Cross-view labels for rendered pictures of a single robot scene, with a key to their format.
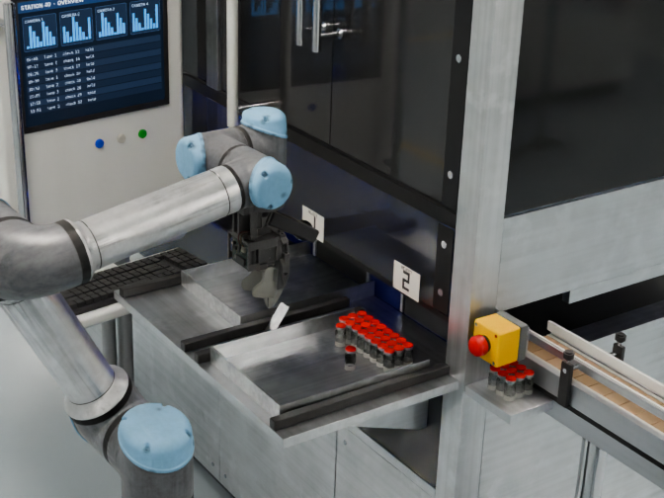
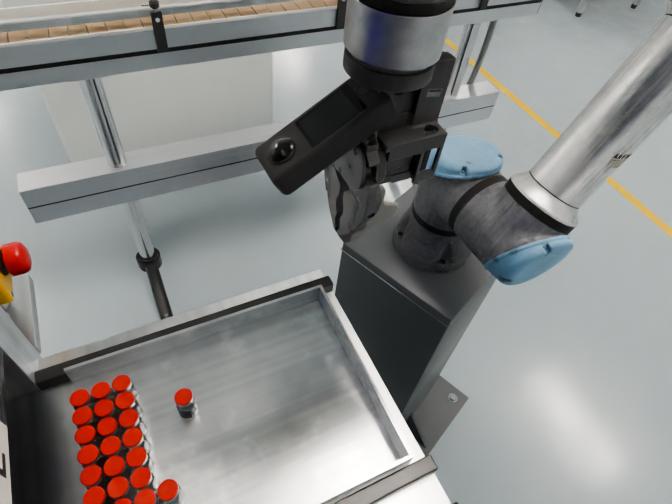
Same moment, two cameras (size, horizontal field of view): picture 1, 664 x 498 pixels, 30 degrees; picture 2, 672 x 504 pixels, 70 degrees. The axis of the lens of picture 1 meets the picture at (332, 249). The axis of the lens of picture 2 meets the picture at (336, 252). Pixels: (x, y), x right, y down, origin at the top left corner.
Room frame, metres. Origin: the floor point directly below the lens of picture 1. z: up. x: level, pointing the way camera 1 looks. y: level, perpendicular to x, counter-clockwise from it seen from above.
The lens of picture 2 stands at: (2.32, 0.12, 1.47)
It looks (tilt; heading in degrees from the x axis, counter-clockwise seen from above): 50 degrees down; 183
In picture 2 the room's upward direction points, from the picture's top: 8 degrees clockwise
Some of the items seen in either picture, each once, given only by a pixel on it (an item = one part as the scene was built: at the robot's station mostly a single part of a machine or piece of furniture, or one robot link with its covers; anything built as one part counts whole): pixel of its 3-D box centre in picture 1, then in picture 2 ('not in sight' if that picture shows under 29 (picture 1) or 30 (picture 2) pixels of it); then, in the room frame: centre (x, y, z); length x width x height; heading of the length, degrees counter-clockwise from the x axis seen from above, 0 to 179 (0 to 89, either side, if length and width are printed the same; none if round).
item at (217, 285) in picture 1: (277, 283); not in sight; (2.47, 0.12, 0.90); 0.34 x 0.26 x 0.04; 125
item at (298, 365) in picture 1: (319, 360); (235, 417); (2.12, 0.02, 0.90); 0.34 x 0.26 x 0.04; 124
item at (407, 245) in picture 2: not in sight; (438, 225); (1.68, 0.27, 0.84); 0.15 x 0.15 x 0.10
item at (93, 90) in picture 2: not in sight; (125, 186); (1.37, -0.57, 0.46); 0.09 x 0.09 x 0.77; 35
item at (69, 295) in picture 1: (127, 279); not in sight; (2.63, 0.48, 0.82); 0.40 x 0.14 x 0.02; 133
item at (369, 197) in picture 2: not in sight; (361, 191); (1.99, 0.12, 1.18); 0.05 x 0.02 x 0.09; 35
